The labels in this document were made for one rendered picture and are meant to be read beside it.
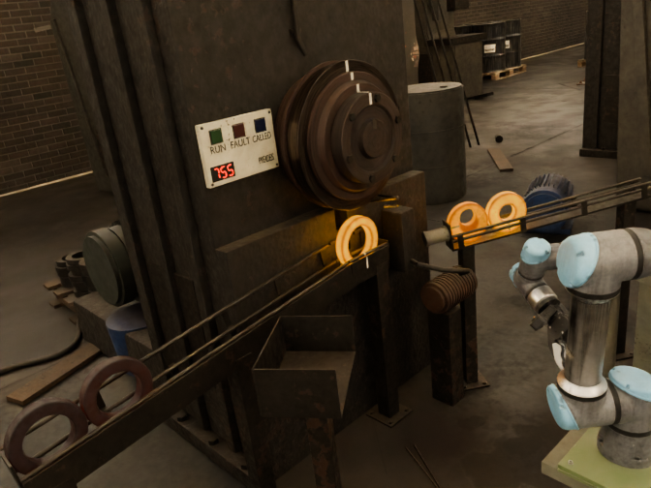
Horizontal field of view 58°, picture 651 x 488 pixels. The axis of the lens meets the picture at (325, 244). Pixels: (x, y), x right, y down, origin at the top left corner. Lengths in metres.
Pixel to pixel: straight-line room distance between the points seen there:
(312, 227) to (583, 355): 0.92
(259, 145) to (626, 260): 1.05
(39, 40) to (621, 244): 7.13
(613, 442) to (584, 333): 0.37
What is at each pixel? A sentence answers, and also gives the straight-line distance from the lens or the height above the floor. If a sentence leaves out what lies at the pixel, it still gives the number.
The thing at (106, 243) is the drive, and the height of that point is 0.64.
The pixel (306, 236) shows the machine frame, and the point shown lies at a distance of 1.94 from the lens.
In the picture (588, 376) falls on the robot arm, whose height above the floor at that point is 0.61.
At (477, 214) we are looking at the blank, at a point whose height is 0.73.
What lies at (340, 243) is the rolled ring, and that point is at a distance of 1.95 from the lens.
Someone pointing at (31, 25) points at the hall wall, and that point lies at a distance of 7.85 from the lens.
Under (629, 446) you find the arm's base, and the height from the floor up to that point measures 0.38.
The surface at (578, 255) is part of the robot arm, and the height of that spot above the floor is 0.94.
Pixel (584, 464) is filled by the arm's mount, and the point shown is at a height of 0.32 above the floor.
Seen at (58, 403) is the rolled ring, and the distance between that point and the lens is 1.55.
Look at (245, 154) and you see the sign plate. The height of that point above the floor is 1.13.
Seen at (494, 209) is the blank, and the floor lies 0.74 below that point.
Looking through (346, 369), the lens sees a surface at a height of 0.60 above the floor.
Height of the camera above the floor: 1.48
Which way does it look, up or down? 21 degrees down
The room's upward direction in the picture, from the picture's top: 7 degrees counter-clockwise
